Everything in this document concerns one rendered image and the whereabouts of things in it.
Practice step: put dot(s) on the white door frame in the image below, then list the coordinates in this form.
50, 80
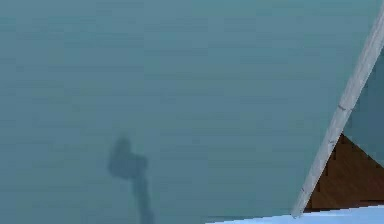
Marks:
346, 106

